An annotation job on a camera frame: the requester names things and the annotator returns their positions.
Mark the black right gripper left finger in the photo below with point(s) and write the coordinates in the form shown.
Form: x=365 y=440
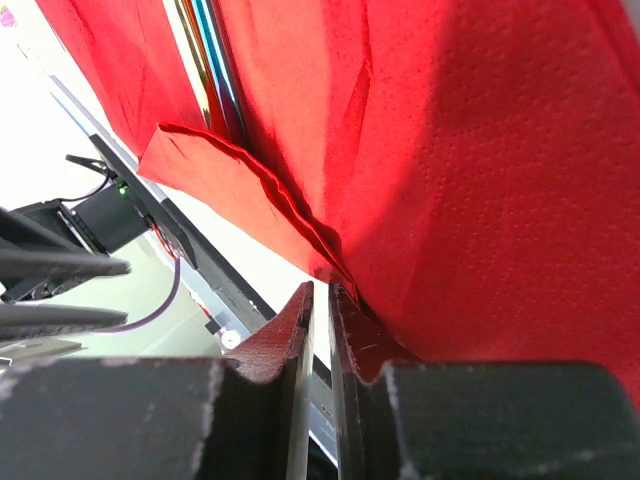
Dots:
x=244 y=415

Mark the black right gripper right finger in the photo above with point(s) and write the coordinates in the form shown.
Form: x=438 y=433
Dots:
x=400 y=418

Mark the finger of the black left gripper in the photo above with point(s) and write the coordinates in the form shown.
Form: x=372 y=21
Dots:
x=33 y=267
x=19 y=322

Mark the red paper napkin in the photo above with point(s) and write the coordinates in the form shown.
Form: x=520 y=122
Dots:
x=469 y=170

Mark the rainbow iridescent spoon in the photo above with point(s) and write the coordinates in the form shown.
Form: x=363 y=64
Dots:
x=219 y=57

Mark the gold knife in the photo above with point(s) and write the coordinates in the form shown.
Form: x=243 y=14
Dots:
x=182 y=19

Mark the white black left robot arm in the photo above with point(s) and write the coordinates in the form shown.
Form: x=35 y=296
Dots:
x=48 y=249

